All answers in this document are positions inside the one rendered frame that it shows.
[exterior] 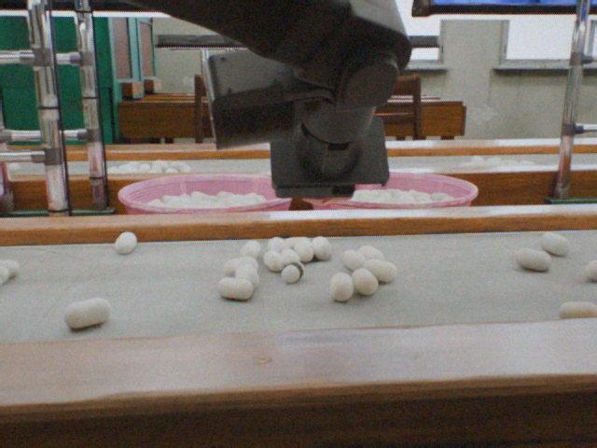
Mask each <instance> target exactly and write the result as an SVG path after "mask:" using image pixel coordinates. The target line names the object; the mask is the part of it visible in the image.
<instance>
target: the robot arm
mask: <svg viewBox="0 0 597 448"><path fill-rule="evenodd" d="M120 1H123V3H127V4H131V5H134V6H137V7H141V8H145V9H148V10H152V11H155V12H158V13H161V14H164V15H167V16H171V18H174V19H177V20H180V21H185V22H188V23H192V24H195V25H198V26H200V27H202V28H205V29H207V30H210V31H214V32H216V33H218V34H219V35H222V36H224V37H226V38H228V39H231V40H233V41H236V42H238V43H240V44H242V45H244V46H245V47H247V49H237V50H232V51H226V52H221V53H217V54H216V55H213V56H210V57H208V58H207V59H206V60H205V61H204V63H203V77H204V80H203V83H204V85H205V91H206V97H207V102H206V105H207V106H209V110H210V116H211V122H212V127H213V131H212V134H213V136H214V138H215V147H216V151H219V150H225V149H233V148H239V147H250V146H258V144H264V143H269V146H270V160H271V187H272V188H273V189H274V194H275V196H276V198H278V199H302V201H303V202H308V203H314V204H315V206H322V205H326V204H329V203H338V202H344V201H349V200H351V199H352V198H353V196H354V190H355V186H354V185H378V184H381V185H382V188H384V187H386V186H387V184H388V181H389V179H390V168H389V161H388V155H387V147H386V140H385V133H384V127H383V120H382V119H381V118H379V117H373V114H374V111H375V108H376V107H380V106H386V105H387V102H388V98H391V97H392V94H393V91H394V87H395V84H396V80H397V76H398V74H400V73H401V72H402V71H403V70H404V69H405V68H406V67H407V65H408V64H409V62H410V59H411V55H412V45H411V43H410V39H409V35H408V32H407V29H406V27H405V24H404V22H403V19H402V16H401V13H400V10H399V7H398V5H397V2H396V0H120Z"/></svg>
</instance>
